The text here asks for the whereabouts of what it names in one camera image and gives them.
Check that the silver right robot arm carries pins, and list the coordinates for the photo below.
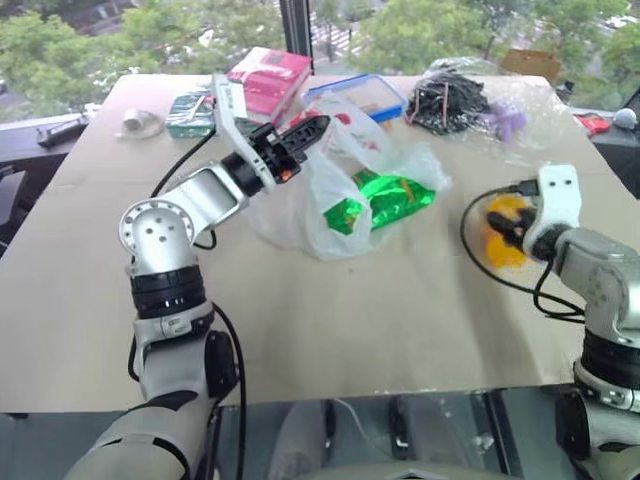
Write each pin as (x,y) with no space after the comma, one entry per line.
(605,280)

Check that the pink box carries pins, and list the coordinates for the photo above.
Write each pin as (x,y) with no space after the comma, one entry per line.
(270,80)

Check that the green snack packet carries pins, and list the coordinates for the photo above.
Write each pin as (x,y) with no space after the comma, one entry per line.
(385,197)

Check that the purple plush toy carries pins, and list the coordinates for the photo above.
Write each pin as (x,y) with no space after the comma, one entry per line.
(510,120)

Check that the grey ball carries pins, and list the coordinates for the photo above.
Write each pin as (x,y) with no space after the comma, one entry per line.
(625,118)

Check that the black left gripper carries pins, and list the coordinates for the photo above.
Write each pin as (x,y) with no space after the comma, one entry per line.
(280,157)

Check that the black window frame post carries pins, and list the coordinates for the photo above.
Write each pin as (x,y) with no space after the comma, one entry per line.
(296,27)

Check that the grey robot torso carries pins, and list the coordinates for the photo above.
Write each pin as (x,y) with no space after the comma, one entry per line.
(400,472)

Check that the black chair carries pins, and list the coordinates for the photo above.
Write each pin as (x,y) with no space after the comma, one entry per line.
(10,205)

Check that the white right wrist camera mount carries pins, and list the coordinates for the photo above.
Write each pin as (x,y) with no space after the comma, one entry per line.
(557,200)

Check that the blue-lidded clear food container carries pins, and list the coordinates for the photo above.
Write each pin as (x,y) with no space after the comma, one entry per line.
(365,92)

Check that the black remote control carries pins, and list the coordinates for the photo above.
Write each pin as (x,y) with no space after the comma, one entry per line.
(62,131)

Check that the red packet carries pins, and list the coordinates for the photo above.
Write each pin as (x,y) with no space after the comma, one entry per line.
(592,122)

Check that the green white small box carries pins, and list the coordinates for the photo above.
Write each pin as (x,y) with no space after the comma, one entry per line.
(187,117)

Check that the clear tape roll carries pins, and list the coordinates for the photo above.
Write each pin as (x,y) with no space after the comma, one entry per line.
(135,120)

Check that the small black device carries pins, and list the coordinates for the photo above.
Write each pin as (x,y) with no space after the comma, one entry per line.
(566,90)

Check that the grey rounded leg cover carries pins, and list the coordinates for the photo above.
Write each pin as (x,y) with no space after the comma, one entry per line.
(300,440)

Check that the brown cardboard box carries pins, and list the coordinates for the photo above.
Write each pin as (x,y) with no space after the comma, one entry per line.
(532,64)

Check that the orange soda bottle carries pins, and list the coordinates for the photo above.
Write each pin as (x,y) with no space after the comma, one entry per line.
(500,252)

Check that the clear plastic bag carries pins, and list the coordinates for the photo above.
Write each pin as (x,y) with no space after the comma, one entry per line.
(530,90)
(340,165)

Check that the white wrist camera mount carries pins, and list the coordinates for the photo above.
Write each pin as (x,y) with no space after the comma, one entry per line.
(557,200)
(232,115)

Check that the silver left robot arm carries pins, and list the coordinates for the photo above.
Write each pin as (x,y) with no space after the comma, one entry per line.
(165,240)

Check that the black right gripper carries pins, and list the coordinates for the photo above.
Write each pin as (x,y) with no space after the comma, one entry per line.
(526,222)

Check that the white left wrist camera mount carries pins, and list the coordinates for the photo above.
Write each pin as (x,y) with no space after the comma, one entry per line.
(232,115)

